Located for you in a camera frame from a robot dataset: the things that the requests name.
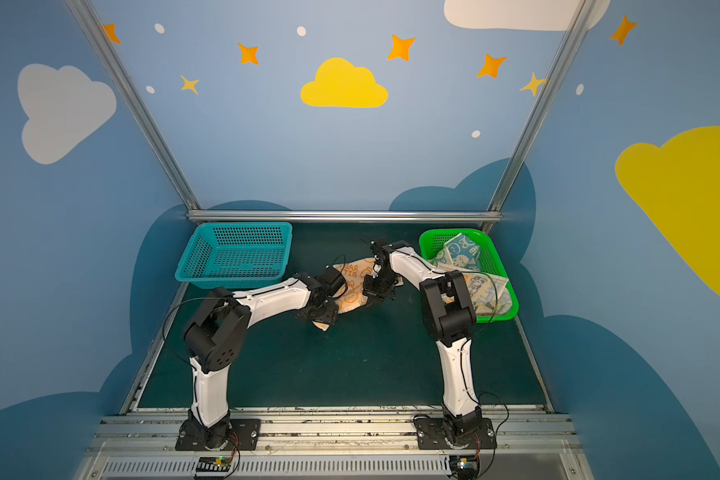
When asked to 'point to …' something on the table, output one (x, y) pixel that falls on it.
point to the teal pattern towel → (460, 252)
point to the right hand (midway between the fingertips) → (368, 300)
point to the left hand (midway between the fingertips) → (322, 313)
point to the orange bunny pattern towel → (353, 297)
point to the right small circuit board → (464, 466)
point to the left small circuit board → (213, 464)
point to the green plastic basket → (432, 240)
